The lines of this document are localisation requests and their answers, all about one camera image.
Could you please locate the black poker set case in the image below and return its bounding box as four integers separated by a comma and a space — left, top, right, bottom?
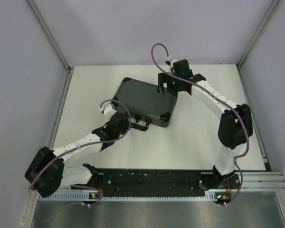
112, 77, 178, 131

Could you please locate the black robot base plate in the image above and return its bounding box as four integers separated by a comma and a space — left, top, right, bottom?
73, 168, 239, 197

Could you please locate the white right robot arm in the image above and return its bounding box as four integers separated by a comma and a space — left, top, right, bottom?
157, 57, 253, 188

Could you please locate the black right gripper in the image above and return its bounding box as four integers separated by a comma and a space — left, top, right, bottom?
157, 72, 182, 95

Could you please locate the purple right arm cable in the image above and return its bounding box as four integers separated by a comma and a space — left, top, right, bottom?
151, 43, 250, 207

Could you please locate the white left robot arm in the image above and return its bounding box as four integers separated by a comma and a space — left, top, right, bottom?
24, 104, 131, 198

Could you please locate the blue-grey cable duct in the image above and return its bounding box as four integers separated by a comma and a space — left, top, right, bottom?
38, 191, 229, 202

